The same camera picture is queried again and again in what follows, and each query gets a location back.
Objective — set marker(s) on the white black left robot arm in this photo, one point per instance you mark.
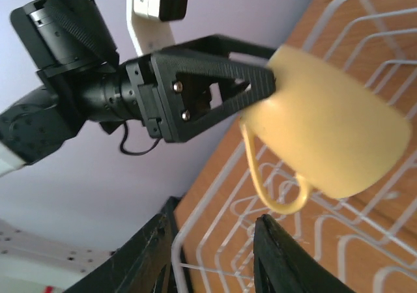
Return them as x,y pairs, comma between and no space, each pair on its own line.
82,80

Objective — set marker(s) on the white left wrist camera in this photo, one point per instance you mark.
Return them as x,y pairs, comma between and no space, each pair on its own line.
148,23

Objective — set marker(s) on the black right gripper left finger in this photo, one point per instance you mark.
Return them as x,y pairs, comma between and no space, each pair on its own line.
142,264

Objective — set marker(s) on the white wire dish rack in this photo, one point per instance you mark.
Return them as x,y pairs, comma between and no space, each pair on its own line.
245,193

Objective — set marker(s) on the yellow ceramic mug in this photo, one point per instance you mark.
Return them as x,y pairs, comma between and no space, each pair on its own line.
335,134

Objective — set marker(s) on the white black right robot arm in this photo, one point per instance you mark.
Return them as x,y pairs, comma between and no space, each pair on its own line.
51,267

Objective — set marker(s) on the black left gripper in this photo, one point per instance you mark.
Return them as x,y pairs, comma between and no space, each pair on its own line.
181,94

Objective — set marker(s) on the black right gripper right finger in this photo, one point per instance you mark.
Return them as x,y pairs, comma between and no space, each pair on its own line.
282,265

